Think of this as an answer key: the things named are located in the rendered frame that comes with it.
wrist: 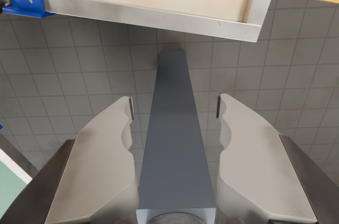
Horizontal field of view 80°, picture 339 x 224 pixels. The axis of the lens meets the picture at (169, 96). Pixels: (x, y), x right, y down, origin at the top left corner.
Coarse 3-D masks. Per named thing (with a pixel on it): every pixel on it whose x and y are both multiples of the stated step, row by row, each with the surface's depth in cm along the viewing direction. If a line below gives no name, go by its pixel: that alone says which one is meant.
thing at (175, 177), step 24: (168, 72) 114; (168, 96) 89; (192, 96) 89; (168, 120) 74; (192, 120) 73; (168, 144) 63; (192, 144) 62; (144, 168) 55; (168, 168) 55; (192, 168) 54; (144, 192) 49; (168, 192) 48; (192, 192) 48; (144, 216) 47
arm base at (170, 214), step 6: (156, 216) 46; (162, 216) 45; (168, 216) 45; (174, 216) 45; (180, 216) 45; (186, 216) 45; (192, 216) 46; (150, 222) 46; (156, 222) 45; (162, 222) 44; (168, 222) 44; (174, 222) 44; (180, 222) 44; (186, 222) 44; (192, 222) 44; (198, 222) 45; (204, 222) 47
